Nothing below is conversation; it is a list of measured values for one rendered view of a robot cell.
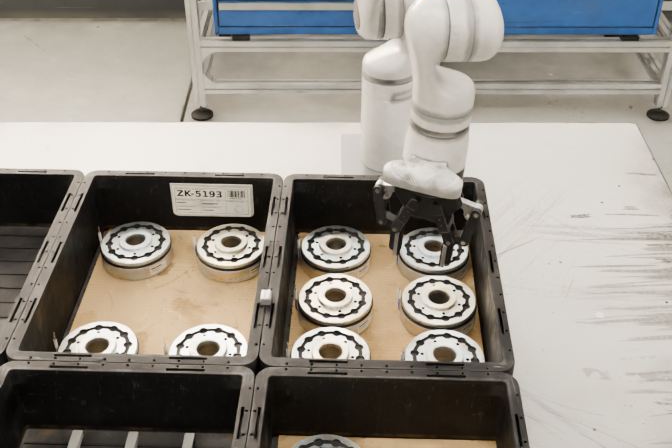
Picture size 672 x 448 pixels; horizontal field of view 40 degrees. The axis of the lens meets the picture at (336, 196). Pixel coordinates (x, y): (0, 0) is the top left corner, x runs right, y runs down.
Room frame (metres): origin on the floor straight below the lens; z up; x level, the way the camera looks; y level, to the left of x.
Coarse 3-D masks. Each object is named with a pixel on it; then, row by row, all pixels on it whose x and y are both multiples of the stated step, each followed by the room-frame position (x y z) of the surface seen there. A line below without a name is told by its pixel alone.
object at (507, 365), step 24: (288, 192) 1.11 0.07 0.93; (480, 192) 1.11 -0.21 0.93; (288, 216) 1.05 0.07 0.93; (504, 312) 0.85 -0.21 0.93; (264, 336) 0.81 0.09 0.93; (504, 336) 0.81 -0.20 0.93; (264, 360) 0.77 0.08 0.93; (288, 360) 0.77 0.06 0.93; (312, 360) 0.77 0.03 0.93; (336, 360) 0.77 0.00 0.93; (360, 360) 0.77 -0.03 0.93; (384, 360) 0.77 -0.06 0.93; (408, 360) 0.77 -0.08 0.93; (504, 360) 0.77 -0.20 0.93
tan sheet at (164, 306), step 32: (192, 256) 1.08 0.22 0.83; (96, 288) 1.01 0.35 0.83; (128, 288) 1.01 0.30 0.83; (160, 288) 1.01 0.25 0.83; (192, 288) 1.01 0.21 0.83; (224, 288) 1.01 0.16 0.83; (96, 320) 0.94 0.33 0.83; (128, 320) 0.94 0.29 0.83; (160, 320) 0.94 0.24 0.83; (192, 320) 0.94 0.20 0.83; (224, 320) 0.94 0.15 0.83; (160, 352) 0.88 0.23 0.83
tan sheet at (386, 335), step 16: (384, 240) 1.12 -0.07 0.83; (384, 256) 1.08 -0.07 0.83; (304, 272) 1.04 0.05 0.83; (368, 272) 1.04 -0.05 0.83; (384, 272) 1.04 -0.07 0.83; (400, 272) 1.04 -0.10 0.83; (384, 288) 1.01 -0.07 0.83; (400, 288) 1.01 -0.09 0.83; (384, 304) 0.97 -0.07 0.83; (384, 320) 0.94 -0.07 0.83; (400, 320) 0.94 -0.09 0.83; (368, 336) 0.91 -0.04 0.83; (384, 336) 0.91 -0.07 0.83; (400, 336) 0.91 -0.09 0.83; (480, 336) 0.91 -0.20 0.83; (384, 352) 0.88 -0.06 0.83; (400, 352) 0.88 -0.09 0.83
